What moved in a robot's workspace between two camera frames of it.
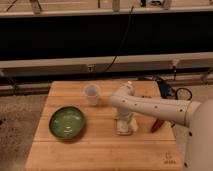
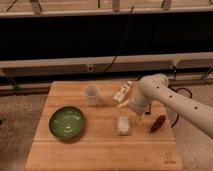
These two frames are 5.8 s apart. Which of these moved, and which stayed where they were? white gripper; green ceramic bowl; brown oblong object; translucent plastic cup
Moved: white gripper
Stayed: brown oblong object; translucent plastic cup; green ceramic bowl
